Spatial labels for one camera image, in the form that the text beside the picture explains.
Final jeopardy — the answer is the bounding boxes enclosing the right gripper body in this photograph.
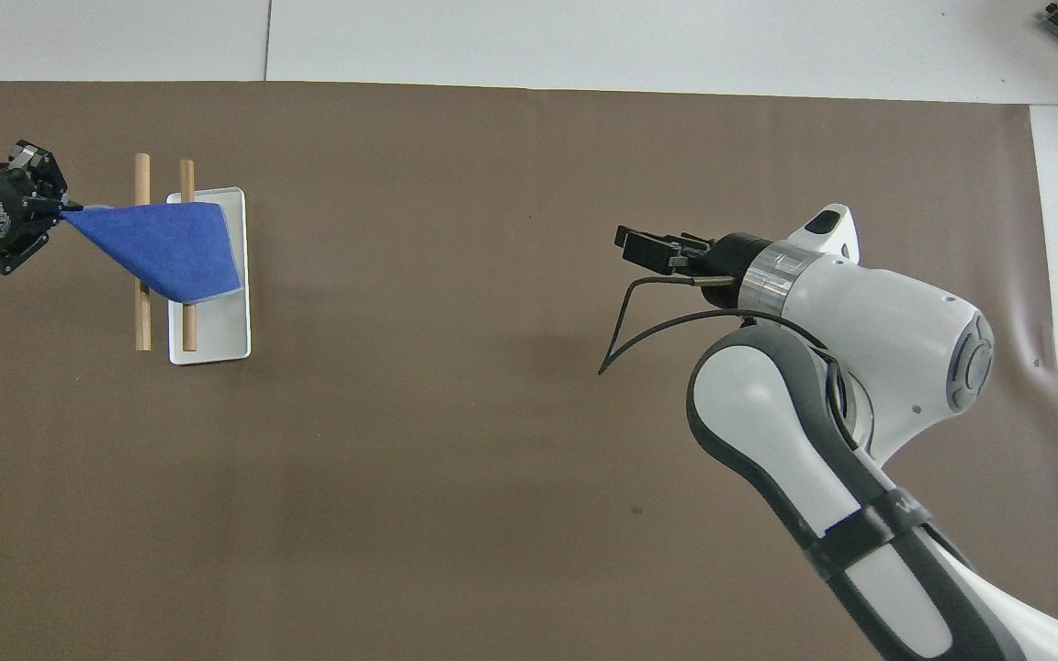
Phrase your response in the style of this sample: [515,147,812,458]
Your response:
[671,230,774,310]

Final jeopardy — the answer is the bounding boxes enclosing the blue towel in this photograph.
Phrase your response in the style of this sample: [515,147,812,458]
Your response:
[61,201,244,306]

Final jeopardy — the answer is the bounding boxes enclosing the white rack with wooden rods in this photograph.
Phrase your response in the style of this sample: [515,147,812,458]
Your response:
[133,152,253,367]

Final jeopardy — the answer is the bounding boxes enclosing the black cable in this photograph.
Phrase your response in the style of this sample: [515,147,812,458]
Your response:
[597,274,835,376]

